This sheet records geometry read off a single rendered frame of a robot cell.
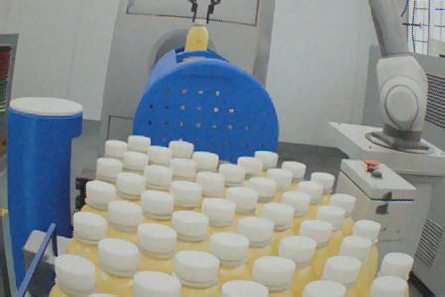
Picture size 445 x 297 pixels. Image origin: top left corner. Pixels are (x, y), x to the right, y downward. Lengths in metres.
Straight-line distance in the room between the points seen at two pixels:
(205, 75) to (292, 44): 5.41
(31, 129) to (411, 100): 1.06
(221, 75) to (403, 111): 0.54
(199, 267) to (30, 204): 1.13
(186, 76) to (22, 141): 0.62
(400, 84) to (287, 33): 5.12
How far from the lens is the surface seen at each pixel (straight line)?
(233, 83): 1.10
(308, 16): 6.55
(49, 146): 1.50
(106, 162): 0.77
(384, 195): 0.86
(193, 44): 1.82
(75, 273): 0.42
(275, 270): 0.48
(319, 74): 6.60
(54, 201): 1.56
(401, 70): 1.44
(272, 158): 0.96
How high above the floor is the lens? 1.29
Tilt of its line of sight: 10 degrees down
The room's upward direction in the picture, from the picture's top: 8 degrees clockwise
